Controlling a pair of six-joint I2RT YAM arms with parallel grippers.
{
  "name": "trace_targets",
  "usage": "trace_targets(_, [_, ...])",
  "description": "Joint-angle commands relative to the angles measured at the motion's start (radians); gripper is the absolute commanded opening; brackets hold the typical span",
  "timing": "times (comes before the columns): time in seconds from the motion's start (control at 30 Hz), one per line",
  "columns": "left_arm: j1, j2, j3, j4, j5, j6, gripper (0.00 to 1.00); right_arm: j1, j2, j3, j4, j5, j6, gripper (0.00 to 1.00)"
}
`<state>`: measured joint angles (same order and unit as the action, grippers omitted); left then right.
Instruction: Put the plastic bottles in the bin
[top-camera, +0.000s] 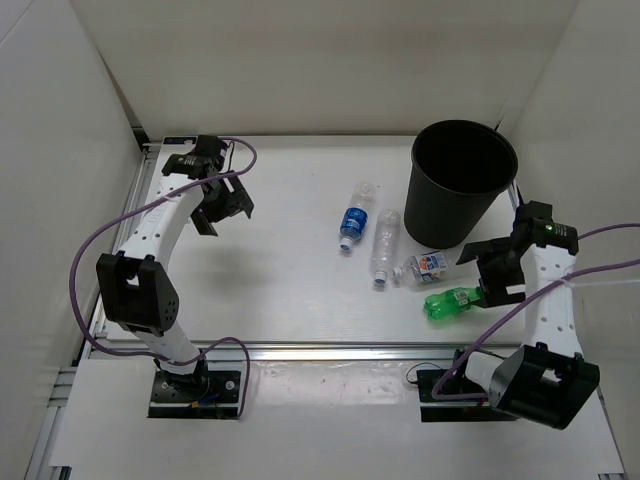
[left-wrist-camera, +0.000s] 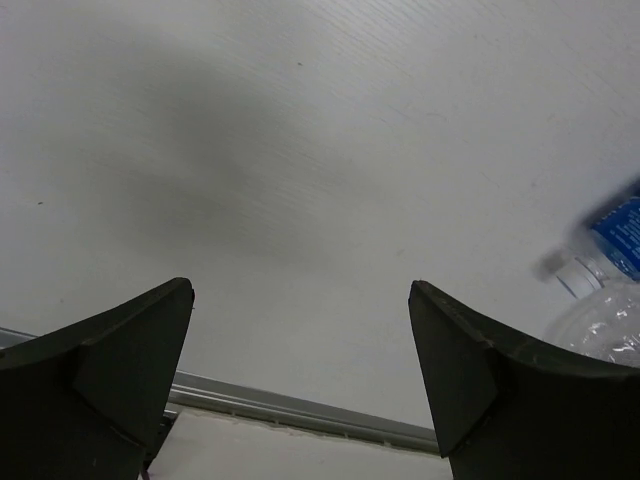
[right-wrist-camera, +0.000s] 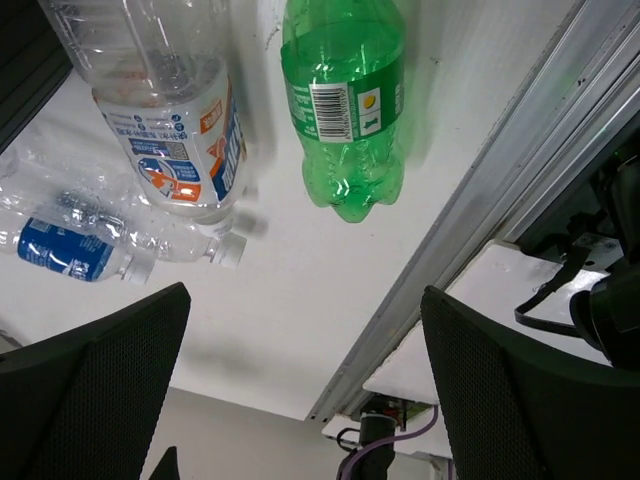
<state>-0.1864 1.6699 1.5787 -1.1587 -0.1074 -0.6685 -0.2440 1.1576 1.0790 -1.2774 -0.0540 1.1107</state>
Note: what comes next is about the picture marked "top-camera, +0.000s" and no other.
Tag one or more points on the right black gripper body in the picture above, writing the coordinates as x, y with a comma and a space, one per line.
503, 261

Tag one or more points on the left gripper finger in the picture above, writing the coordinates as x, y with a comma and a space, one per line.
202, 224
242, 202

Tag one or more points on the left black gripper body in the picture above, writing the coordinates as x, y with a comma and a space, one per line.
218, 203

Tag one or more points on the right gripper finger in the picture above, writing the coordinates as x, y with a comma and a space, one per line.
483, 249
496, 294

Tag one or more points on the orange label plastic bottle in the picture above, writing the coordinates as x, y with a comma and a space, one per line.
421, 270

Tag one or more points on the green plastic bottle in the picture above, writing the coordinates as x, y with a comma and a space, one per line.
451, 303

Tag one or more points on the blue label plastic bottle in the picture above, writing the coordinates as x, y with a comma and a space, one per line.
356, 215

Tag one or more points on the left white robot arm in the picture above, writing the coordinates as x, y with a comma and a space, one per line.
136, 291

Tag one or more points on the black plastic waste bin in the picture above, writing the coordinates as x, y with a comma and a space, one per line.
459, 168

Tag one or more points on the blue sticker label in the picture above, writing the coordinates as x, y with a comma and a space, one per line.
179, 140

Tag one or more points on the clear plastic bottle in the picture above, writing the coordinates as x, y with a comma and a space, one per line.
385, 245

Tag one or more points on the aluminium frame rail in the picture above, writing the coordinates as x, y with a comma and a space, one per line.
332, 352

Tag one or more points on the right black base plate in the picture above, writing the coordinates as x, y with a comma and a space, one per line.
433, 411

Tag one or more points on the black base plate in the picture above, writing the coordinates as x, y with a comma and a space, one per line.
218, 399
433, 411

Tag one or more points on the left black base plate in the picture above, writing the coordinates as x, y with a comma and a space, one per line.
218, 399

